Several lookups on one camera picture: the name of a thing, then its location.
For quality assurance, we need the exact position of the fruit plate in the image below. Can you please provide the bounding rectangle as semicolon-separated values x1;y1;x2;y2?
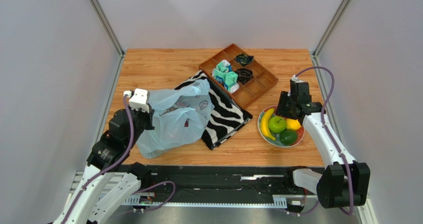
257;105;305;148

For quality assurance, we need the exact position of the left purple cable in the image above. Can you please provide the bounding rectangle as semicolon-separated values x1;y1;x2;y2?
59;93;136;224

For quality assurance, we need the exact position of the zebra striped cushion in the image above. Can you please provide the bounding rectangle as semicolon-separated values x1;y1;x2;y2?
174;71;253;150

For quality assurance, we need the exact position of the light blue plastic bag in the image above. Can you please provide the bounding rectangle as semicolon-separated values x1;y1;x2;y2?
136;79;214;159

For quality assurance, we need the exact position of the teal white sock pair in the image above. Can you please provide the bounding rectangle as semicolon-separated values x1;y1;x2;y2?
223;72;240;94

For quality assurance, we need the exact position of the yellow lemon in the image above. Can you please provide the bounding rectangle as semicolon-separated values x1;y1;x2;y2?
286;118;302;131

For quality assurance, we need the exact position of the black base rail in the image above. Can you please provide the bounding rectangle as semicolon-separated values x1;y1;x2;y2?
119;163;317;206

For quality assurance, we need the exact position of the yellow banana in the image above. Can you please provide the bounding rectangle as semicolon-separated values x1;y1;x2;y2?
260;108;276;141

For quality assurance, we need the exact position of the brown compartment tray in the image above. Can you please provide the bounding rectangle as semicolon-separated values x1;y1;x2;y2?
199;44;278;109

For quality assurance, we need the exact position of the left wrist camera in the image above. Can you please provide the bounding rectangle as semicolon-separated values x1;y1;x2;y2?
123;88;150;113

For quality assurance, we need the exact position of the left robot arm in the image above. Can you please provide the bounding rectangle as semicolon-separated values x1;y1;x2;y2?
54;108;154;224

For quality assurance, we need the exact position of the green apple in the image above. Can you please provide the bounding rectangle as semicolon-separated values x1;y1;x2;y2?
268;116;287;134

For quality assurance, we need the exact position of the purple cable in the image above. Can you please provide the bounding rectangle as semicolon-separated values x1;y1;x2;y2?
59;93;136;224
295;66;355;217

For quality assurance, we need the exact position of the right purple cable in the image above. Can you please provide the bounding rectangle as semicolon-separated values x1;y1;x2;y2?
295;66;355;217

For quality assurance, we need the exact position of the purple grapes bunch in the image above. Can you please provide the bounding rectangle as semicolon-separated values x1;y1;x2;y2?
184;119;190;127

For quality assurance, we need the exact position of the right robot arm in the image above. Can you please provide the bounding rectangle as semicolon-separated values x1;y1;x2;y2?
276;80;370;209

